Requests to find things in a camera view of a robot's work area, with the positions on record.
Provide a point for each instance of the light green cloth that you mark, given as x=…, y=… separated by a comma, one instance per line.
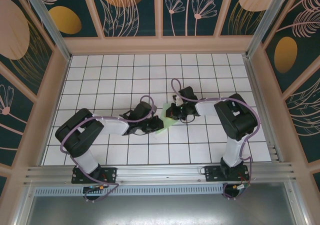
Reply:
x=165, y=110

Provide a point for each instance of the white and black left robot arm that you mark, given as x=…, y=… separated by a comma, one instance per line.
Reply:
x=112, y=126

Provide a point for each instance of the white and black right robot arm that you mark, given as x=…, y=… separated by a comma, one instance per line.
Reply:
x=207, y=107

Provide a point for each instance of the grey metal sheet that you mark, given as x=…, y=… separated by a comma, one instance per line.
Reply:
x=160, y=210

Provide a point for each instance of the small controller board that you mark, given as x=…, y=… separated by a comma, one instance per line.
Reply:
x=241, y=187
x=96, y=188

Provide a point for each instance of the aluminium mounting rail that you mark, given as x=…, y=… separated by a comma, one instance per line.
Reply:
x=160, y=172

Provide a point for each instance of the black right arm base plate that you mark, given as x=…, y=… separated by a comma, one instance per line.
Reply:
x=212, y=173

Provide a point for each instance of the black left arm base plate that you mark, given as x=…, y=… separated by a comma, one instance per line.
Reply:
x=110, y=175

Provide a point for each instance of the aluminium side rail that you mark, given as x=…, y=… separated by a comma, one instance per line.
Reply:
x=263, y=110

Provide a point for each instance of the short aluminium frame post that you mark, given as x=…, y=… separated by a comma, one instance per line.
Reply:
x=296, y=205
x=25, y=207

